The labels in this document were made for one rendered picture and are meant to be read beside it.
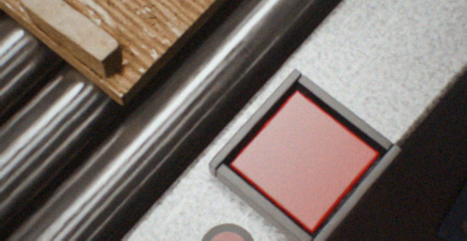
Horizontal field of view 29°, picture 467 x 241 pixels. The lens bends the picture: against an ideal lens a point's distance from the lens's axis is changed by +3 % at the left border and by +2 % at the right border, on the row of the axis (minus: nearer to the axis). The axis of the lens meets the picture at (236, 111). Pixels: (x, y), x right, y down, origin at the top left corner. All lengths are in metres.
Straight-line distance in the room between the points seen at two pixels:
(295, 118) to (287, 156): 0.02
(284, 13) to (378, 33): 0.06
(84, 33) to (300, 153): 0.13
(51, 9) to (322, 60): 0.16
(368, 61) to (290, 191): 0.10
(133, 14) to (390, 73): 0.15
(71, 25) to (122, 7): 0.04
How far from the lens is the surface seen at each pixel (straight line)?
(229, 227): 0.49
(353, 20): 0.54
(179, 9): 0.52
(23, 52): 0.54
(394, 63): 0.53
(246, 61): 0.52
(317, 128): 0.50
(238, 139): 0.49
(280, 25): 0.54
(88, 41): 0.49
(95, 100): 0.52
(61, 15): 0.49
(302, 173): 0.49
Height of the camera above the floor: 1.39
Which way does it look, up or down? 69 degrees down
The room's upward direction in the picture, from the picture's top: straight up
